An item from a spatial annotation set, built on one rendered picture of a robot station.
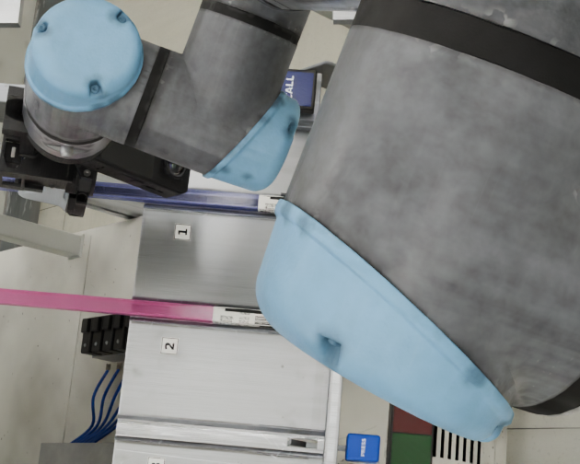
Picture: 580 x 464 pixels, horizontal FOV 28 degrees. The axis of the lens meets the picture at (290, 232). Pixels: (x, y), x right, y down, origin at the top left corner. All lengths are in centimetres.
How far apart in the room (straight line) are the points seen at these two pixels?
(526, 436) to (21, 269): 81
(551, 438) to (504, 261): 138
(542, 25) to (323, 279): 12
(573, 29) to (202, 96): 42
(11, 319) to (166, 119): 105
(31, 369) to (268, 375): 71
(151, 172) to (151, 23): 200
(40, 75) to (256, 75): 15
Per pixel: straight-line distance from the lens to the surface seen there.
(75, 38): 79
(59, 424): 164
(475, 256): 42
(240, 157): 81
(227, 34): 81
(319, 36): 241
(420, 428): 108
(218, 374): 108
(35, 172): 98
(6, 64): 323
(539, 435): 181
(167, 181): 99
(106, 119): 81
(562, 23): 42
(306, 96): 109
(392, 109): 42
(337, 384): 105
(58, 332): 169
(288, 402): 107
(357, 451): 106
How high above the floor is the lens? 145
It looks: 39 degrees down
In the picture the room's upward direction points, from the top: 72 degrees counter-clockwise
